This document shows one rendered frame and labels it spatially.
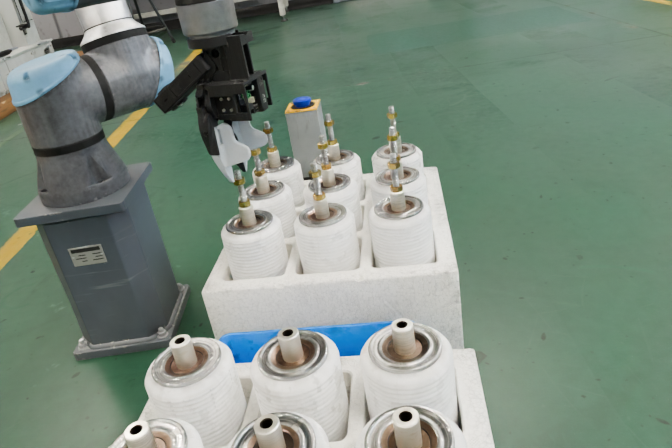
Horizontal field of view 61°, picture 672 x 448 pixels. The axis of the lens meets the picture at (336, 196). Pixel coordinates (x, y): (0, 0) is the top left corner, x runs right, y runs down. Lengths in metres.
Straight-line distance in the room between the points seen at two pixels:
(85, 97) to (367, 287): 0.55
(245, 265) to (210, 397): 0.31
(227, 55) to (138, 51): 0.30
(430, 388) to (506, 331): 0.45
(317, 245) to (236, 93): 0.25
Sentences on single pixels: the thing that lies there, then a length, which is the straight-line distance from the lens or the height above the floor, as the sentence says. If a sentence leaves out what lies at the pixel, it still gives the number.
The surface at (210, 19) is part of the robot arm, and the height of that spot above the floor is 0.57.
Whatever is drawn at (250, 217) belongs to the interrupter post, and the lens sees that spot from 0.90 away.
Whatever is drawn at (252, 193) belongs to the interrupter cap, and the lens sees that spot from 1.01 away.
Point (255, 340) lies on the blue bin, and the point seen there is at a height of 0.11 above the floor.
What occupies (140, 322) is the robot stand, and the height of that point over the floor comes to 0.06.
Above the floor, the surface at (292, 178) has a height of 0.23.
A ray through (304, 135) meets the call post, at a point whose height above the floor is 0.26.
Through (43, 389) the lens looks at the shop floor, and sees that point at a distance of 1.18.
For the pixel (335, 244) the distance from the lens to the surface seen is 0.86.
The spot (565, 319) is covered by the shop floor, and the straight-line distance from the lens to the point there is 1.05.
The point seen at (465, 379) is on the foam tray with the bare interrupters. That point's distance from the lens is 0.68.
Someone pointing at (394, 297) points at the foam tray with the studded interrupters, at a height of 0.14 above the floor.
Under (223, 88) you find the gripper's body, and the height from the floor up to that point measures 0.48.
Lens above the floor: 0.65
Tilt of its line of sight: 25 degrees down
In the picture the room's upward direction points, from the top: 10 degrees counter-clockwise
